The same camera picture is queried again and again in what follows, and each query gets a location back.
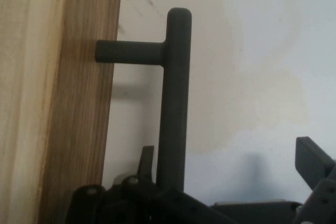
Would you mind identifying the black bar door handle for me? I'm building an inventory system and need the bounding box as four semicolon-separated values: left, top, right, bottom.
94;7;193;193

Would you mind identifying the wooden cabinet door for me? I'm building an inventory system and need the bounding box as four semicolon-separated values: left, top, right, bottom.
0;0;124;224

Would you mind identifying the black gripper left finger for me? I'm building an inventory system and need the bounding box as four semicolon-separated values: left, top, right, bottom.
65;145;218;224

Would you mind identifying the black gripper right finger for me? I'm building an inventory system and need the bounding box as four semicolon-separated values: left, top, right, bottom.
293;136;336;224

